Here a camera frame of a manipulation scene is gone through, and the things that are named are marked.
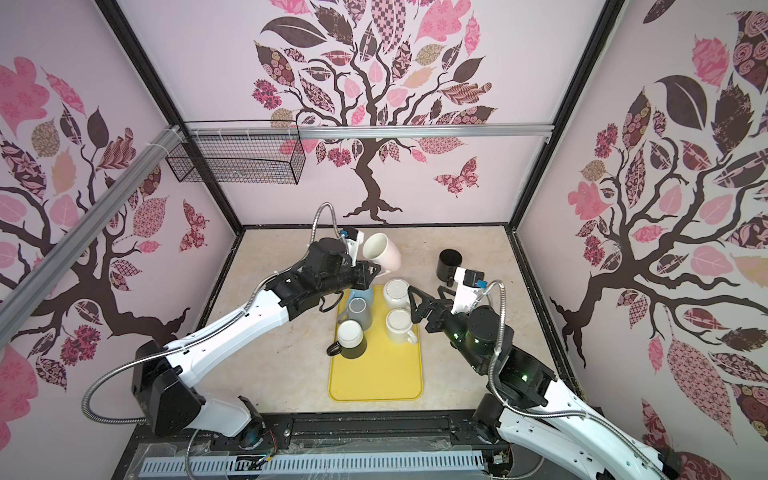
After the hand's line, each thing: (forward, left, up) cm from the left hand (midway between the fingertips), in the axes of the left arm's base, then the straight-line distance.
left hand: (377, 272), depth 75 cm
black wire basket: (+64, +60, -9) cm, 88 cm away
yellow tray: (-17, -3, -25) cm, 30 cm away
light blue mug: (+4, +4, -19) cm, 20 cm away
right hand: (-10, -11, +8) cm, 16 cm away
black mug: (+15, -23, -15) cm, 31 cm away
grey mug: (-2, +5, -15) cm, 17 cm away
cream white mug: (-7, -6, -17) cm, 19 cm away
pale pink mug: (+6, 0, +2) cm, 7 cm away
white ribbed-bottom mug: (+3, -5, -17) cm, 18 cm away
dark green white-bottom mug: (-12, +8, -17) cm, 22 cm away
